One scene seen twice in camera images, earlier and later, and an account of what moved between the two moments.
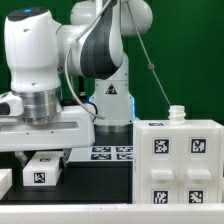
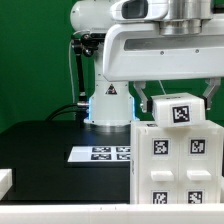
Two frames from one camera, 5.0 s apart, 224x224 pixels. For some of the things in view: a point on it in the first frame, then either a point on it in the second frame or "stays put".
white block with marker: [42, 169] -> [177, 109]
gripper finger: [66, 154] -> [208, 92]
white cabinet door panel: [159, 165] stays put
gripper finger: [21, 156] -> [146, 103]
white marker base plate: [101, 154] stays put
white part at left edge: [6, 181] stays put
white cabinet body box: [178, 164] stays put
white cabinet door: [199, 165] stays put
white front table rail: [157, 213] stays put
